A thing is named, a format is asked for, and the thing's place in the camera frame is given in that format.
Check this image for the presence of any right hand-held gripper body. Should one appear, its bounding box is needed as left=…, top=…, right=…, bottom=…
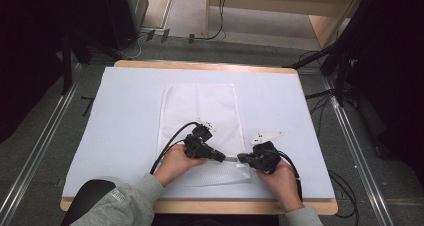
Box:
left=249, top=131, right=285, bottom=175

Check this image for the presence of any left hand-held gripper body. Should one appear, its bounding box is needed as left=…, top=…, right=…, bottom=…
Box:
left=183, top=118, right=218, bottom=161

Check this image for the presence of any white mesh laundry bag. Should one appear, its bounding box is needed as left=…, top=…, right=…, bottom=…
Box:
left=155, top=83, right=252, bottom=189

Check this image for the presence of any person's left hand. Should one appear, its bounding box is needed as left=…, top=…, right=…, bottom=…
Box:
left=153, top=143, right=208, bottom=188

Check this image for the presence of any person's right hand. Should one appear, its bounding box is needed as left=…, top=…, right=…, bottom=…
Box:
left=256, top=159, right=306, bottom=214

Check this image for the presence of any wooden table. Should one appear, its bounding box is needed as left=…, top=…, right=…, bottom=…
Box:
left=59, top=59, right=339, bottom=216

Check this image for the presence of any white table mat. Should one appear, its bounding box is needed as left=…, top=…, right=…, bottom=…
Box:
left=62, top=66, right=336, bottom=201

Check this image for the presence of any black metal stand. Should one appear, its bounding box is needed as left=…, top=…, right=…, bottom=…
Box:
left=282, top=40, right=354, bottom=108

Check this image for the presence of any black rounded chair part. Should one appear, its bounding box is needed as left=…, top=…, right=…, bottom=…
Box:
left=60, top=178, right=117, bottom=226

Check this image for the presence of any light wooden shelf unit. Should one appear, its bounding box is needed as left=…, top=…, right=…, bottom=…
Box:
left=204, top=0, right=368, bottom=50

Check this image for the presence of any dark cabinet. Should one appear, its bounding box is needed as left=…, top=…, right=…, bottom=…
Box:
left=102, top=0, right=150, bottom=51

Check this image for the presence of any left hand-held gripper black cable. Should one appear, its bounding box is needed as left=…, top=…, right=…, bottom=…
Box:
left=149, top=120, right=202, bottom=176

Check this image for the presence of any hand-held gripper black cable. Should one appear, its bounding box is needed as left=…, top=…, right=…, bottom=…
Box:
left=149, top=120, right=202, bottom=176
left=277, top=150, right=304, bottom=202

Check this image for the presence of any right hand-held gripper black cable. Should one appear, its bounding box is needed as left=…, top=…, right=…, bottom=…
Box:
left=277, top=150, right=304, bottom=202

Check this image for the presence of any black floor cable bundle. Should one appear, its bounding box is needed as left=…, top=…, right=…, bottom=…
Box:
left=304, top=88, right=337, bottom=139

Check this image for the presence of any black floor cable loop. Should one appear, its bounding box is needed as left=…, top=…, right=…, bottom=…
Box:
left=327, top=168, right=360, bottom=219

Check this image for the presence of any metal floor rail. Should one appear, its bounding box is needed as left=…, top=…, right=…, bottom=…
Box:
left=0, top=63, right=83, bottom=226
left=320, top=75, right=397, bottom=226

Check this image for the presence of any white floor cable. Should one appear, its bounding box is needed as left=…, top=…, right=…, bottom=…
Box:
left=121, top=32, right=148, bottom=61

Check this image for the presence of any thin black hanging cable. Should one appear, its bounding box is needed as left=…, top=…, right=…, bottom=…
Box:
left=194, top=0, right=228, bottom=42

